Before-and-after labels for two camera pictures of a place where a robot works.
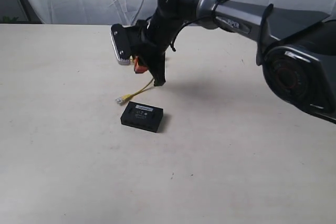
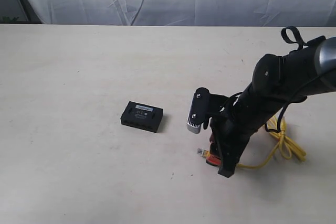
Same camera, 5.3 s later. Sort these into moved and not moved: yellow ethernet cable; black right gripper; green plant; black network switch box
Moved: black right gripper; yellow ethernet cable
Not moved: green plant; black network switch box
